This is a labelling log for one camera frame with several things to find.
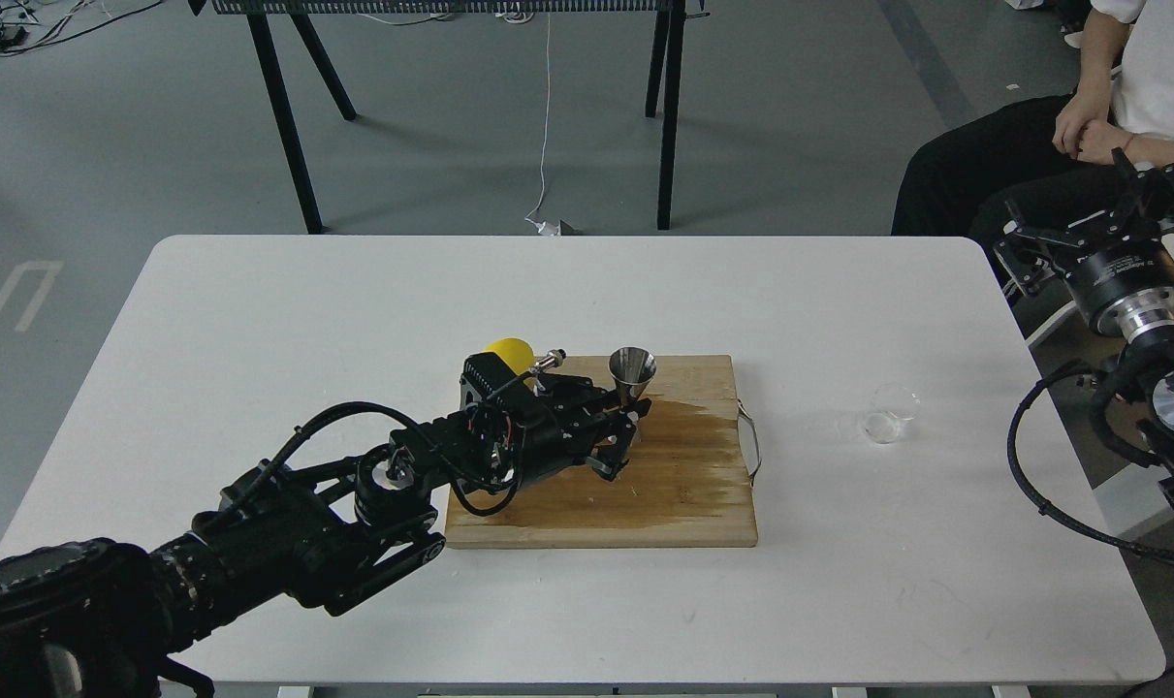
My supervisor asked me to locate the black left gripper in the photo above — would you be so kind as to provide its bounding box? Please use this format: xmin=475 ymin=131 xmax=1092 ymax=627
xmin=461 ymin=350 xmax=652 ymax=486

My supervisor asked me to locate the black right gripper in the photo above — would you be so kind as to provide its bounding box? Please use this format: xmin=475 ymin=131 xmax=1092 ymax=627
xmin=993 ymin=147 xmax=1174 ymax=340

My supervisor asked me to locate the steel jigger measuring cup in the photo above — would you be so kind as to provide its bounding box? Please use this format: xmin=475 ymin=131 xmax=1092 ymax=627
xmin=608 ymin=346 xmax=657 ymax=409

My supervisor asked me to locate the clear glass cup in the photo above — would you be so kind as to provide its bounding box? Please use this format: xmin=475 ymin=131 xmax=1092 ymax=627
xmin=858 ymin=382 xmax=922 ymax=445

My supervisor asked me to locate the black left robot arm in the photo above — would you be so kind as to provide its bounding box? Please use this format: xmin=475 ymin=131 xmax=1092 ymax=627
xmin=0 ymin=346 xmax=656 ymax=697

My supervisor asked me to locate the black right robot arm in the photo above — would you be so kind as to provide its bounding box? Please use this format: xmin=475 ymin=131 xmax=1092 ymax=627
xmin=993 ymin=147 xmax=1174 ymax=567

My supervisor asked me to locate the yellow lemon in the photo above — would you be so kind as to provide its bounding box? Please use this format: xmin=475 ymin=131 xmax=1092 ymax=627
xmin=485 ymin=337 xmax=537 ymax=375

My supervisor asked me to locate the wooden cutting board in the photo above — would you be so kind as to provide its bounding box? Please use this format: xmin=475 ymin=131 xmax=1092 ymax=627
xmin=444 ymin=355 xmax=758 ymax=551

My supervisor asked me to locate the seated person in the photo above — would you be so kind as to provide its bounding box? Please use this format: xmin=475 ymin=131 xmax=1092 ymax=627
xmin=891 ymin=1 xmax=1174 ymax=250

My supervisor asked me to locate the black metal trestle table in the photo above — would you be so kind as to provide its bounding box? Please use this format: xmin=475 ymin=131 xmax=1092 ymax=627
xmin=188 ymin=1 xmax=708 ymax=235

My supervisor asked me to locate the white hanging cable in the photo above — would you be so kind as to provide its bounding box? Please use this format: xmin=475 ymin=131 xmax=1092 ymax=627
xmin=524 ymin=12 xmax=583 ymax=237

